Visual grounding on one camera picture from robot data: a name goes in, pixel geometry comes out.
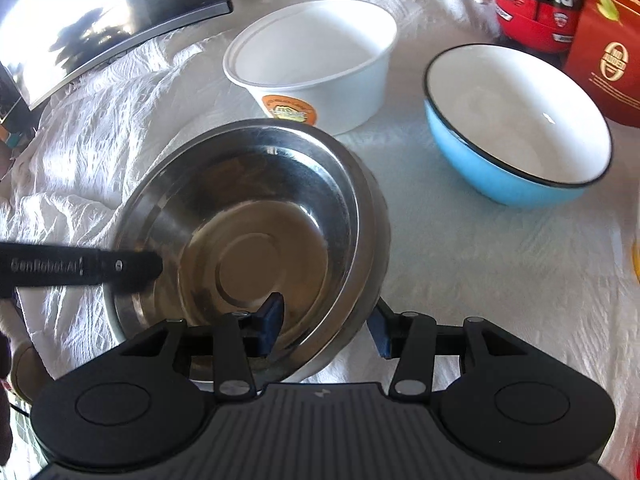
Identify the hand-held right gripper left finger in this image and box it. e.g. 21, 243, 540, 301
120, 292, 287, 404

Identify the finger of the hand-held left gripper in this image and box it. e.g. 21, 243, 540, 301
99, 249, 164, 295

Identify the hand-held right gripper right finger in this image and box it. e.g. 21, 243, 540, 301
366, 300, 533, 402

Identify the stainless steel bowl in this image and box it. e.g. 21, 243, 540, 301
111, 119, 392, 383

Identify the blue enamel bowl black rim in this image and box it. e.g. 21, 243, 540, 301
423, 44, 614, 207

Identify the white paper bowl orange label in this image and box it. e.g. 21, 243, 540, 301
222, 0, 399, 137

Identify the white textured cloth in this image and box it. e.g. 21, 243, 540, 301
0, 0, 640, 480

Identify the colourful clutter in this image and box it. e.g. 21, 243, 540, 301
0, 67, 38, 181

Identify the curved silver monitor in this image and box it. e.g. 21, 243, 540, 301
0, 0, 234, 111

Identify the red gift box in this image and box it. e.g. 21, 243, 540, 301
564, 0, 640, 128

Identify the red toy helmet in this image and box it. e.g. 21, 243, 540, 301
469, 0, 587, 55

